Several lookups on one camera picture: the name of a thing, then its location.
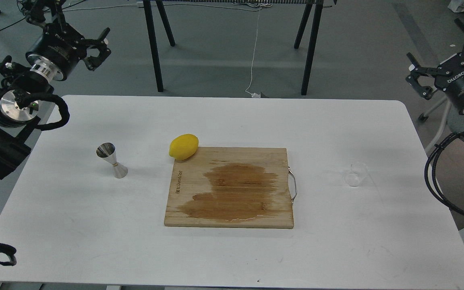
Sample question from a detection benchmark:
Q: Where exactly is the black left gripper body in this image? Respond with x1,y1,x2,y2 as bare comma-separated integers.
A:
26,23,89,81

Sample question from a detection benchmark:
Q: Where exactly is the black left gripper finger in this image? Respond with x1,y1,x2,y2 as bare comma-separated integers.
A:
83,44,111,71
80,27,110,51

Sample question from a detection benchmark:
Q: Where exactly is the steel double jigger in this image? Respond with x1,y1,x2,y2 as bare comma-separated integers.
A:
96,143,128,178

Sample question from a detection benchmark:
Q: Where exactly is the clear glass measuring cup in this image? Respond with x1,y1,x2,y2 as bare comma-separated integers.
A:
343,162,369,187

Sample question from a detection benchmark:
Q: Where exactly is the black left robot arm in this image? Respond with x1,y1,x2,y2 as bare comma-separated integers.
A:
0,0,111,180

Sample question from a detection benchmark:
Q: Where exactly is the yellow lemon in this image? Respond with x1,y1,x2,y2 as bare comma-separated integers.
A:
169,134,199,160

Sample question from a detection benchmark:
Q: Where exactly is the wooden cutting board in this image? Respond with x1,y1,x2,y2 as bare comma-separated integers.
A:
164,147,294,229

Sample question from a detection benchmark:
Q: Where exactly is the black metal table frame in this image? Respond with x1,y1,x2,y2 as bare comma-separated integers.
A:
137,0,337,96

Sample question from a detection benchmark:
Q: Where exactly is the white hanging cable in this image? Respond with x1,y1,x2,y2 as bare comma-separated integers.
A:
245,7,261,98

